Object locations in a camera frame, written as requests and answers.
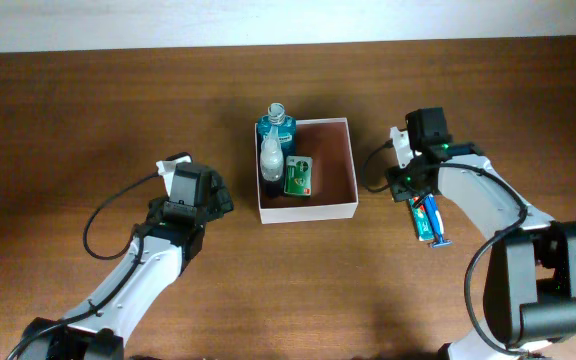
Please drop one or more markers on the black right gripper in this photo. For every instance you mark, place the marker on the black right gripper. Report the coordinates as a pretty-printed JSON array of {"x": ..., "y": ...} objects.
[{"x": 399, "y": 187}]

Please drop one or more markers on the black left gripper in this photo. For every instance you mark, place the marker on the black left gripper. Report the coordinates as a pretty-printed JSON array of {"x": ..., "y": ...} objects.
[{"x": 220, "y": 201}]

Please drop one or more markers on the clear spray bottle dark liquid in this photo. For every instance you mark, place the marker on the clear spray bottle dark liquid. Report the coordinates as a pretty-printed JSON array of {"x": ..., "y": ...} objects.
[{"x": 272, "y": 164}]

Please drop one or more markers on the green soap bar pack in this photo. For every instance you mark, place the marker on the green soap bar pack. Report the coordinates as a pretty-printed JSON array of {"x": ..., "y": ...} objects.
[{"x": 298, "y": 176}]

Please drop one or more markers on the blue mouthwash bottle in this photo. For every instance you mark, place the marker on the blue mouthwash bottle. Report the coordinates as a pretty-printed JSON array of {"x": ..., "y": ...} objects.
[{"x": 286, "y": 125}]

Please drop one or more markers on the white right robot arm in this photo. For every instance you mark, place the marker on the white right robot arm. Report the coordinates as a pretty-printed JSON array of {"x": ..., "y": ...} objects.
[{"x": 520, "y": 285}]

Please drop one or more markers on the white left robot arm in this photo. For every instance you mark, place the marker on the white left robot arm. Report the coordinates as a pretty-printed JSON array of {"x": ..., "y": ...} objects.
[{"x": 159, "y": 250}]

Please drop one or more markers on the blue white toothbrush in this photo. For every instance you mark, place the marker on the blue white toothbrush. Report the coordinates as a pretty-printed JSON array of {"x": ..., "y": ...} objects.
[{"x": 433, "y": 215}]

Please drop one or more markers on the blue disposable razor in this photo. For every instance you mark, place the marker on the blue disposable razor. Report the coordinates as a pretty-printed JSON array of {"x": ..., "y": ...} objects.
[{"x": 440, "y": 241}]

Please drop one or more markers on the Colgate toothpaste tube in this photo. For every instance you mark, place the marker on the Colgate toothpaste tube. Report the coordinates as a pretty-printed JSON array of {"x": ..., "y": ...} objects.
[{"x": 421, "y": 221}]

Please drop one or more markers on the white cardboard box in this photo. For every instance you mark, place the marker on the white cardboard box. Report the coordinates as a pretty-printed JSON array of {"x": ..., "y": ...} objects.
[{"x": 334, "y": 186}]

